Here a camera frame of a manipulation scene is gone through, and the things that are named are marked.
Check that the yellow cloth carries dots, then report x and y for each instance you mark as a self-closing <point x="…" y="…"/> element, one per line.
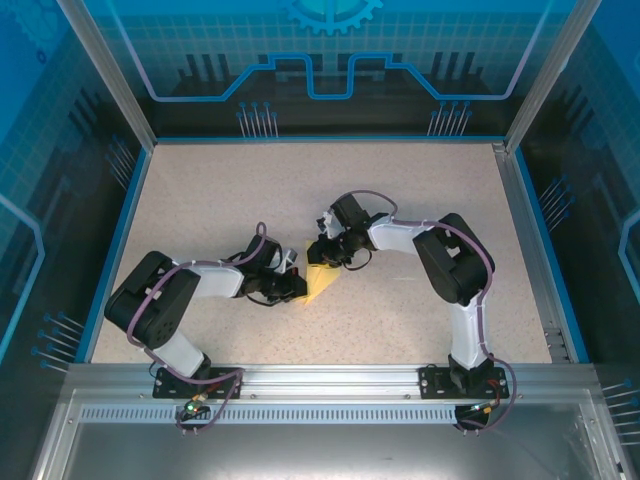
<point x="322" y="282"/>

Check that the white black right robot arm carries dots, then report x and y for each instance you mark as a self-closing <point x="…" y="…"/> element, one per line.
<point x="400" y="235"/>

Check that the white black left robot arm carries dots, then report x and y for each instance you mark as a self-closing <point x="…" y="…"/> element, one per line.
<point x="220" y="282"/>

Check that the grey metal sheet tray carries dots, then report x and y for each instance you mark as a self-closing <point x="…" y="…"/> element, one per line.
<point x="320" y="450"/>

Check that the blue table edge strip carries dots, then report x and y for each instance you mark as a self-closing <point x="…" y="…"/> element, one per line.
<point x="555" y="260"/>
<point x="117" y="250"/>

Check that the aluminium front rail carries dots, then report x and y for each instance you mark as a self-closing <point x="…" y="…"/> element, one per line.
<point x="330" y="382"/>

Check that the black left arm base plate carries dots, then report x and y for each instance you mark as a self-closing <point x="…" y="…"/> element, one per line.
<point x="175" y="394"/>

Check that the blue printed enclosure panel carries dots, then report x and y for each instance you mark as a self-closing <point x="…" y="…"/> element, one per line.
<point x="320" y="50"/>

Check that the aluminium side rail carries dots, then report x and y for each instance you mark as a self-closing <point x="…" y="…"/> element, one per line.
<point x="525" y="240"/>

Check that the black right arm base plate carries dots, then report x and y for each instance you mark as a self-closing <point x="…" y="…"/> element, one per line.
<point x="432" y="385"/>

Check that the aluminium frame post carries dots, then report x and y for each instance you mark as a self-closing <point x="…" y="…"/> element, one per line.
<point x="545" y="75"/>
<point x="115" y="85"/>

